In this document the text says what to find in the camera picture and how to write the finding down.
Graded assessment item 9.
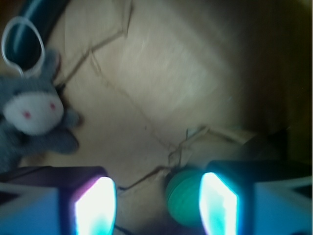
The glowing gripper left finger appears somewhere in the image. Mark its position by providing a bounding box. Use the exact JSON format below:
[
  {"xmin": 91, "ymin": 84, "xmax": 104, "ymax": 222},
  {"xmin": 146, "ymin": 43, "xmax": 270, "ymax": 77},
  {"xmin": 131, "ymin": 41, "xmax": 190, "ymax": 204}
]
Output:
[{"xmin": 0, "ymin": 166, "xmax": 117, "ymax": 235}]

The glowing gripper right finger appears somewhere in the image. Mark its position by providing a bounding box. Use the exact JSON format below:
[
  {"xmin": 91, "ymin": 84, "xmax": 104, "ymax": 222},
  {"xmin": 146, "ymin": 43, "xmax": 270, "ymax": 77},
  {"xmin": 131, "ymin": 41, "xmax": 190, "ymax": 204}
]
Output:
[{"xmin": 199, "ymin": 160, "xmax": 313, "ymax": 235}]

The green dimpled ball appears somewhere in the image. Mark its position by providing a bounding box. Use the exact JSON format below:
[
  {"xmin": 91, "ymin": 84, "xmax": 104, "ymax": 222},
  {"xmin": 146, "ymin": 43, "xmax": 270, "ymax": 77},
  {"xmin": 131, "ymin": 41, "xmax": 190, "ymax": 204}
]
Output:
[{"xmin": 165, "ymin": 168, "xmax": 203, "ymax": 227}]

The grey plush bunny toy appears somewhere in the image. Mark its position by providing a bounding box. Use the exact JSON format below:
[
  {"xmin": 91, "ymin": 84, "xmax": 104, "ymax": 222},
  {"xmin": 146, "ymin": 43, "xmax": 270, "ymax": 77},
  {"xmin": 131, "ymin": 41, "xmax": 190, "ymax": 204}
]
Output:
[{"xmin": 0, "ymin": 16, "xmax": 81, "ymax": 172}]

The brown paper lined bin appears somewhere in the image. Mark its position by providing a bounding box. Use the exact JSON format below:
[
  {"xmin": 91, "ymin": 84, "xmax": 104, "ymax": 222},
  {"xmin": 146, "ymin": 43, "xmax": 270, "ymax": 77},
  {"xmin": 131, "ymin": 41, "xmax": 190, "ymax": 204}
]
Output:
[{"xmin": 20, "ymin": 0, "xmax": 313, "ymax": 235}]

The dark green toy cucumber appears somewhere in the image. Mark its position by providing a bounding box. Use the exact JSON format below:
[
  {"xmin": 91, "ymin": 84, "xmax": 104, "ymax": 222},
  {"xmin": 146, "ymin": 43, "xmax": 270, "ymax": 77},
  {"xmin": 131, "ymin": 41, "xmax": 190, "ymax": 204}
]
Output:
[{"xmin": 5, "ymin": 0, "xmax": 69, "ymax": 70}]

